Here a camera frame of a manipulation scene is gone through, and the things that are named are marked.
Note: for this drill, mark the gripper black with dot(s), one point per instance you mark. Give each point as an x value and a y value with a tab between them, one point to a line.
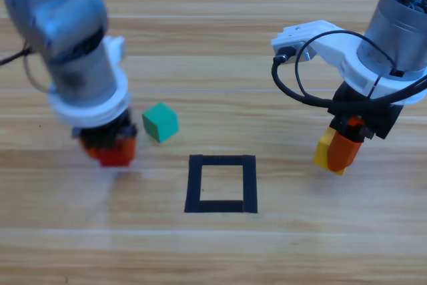
106	133
380	115

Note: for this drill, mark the red wooden cube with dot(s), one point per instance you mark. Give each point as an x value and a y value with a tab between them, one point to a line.
115	159

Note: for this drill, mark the yellow wooden cube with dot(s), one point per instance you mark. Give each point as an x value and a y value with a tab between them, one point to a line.
322	155

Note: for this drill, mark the green wooden cube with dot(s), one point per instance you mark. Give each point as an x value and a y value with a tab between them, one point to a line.
160	121

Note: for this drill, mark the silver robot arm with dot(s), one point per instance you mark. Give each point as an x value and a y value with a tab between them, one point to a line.
66	31
400	24

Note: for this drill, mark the black tape square outline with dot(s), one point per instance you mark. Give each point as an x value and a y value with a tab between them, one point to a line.
195	185

